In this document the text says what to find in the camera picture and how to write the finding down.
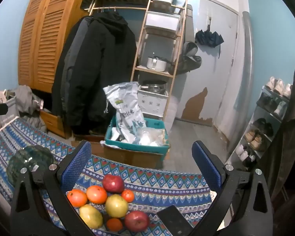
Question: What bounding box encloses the grey crumpled clothing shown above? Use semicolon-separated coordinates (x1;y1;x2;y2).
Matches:
13;86;46;129

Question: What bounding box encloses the olive hooded jacket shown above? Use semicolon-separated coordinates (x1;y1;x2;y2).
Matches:
174;42;202;75

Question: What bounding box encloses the glass shoe rack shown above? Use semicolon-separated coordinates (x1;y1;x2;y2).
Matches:
226;85;293;171

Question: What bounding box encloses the wide white storage bin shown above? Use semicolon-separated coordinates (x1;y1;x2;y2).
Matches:
145;12;181;31

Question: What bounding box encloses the teal plastic basket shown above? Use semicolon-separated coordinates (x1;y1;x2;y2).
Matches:
104;117;171;156

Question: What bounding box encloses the clear plastic bag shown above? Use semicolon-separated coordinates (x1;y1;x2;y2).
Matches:
135;128;168;147

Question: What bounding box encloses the white patterned cabinet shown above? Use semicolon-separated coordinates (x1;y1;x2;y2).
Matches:
137;90;169;117

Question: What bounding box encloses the cardboard box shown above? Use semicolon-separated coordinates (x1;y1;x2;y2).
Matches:
71;140;164;170

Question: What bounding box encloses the wooden shelf rack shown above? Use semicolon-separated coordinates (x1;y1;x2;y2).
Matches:
130;0;188;128

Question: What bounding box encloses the black coat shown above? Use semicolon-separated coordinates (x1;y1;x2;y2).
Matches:
52;12;137;134

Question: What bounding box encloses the pale blue door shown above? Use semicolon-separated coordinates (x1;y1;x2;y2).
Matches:
177;0;240;133

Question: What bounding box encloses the wooden drawer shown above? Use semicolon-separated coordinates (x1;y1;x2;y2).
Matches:
39;109;73;138

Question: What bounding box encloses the small orange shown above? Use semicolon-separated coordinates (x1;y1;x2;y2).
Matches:
121;190;135;203
106;218;123;232

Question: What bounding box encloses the white cooking pot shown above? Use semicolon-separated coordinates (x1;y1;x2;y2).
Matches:
147;56;168;71

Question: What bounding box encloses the wooden louvered wardrobe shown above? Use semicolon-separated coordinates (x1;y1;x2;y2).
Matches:
18;0;94;92

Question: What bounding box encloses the steel pot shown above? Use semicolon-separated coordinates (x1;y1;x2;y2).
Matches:
141;80;168;94

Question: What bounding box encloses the grey coat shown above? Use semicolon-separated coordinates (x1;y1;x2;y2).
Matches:
58;16;94;109

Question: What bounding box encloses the green glass bowl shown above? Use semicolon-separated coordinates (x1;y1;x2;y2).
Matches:
6;146;55;186

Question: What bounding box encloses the dark folded umbrella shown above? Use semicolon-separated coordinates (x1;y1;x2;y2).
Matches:
195;29;224;58

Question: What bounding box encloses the grey fabric bin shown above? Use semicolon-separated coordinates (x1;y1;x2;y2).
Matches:
0;96;21;128

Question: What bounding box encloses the dark cloth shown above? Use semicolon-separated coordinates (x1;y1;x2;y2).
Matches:
270;56;295;202

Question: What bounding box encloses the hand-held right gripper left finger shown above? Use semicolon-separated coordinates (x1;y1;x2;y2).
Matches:
10;140;99;236

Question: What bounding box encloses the shoe rack with shoes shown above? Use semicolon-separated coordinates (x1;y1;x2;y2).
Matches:
236;77;292;168

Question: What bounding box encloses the red apple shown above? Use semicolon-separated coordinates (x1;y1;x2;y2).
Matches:
124;211;150;232
103;174;125;193

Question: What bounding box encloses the black phone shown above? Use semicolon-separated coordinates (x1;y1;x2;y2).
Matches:
157;205;195;236

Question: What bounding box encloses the white rice bag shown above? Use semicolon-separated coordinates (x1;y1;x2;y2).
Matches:
103;82;146;143

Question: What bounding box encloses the large orange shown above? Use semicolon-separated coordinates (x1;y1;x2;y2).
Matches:
86;185;108;204
67;190;88;207

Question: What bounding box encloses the silver pipe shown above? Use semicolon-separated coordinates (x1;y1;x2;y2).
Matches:
242;11;254;104

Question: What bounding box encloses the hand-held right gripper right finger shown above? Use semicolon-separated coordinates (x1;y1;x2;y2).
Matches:
187;141;274;236

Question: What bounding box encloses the blue patterned tablecloth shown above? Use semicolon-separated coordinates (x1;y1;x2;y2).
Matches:
0;117;218;236

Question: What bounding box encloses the wooden clothes rail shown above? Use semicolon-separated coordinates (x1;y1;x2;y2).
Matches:
88;0;148;14

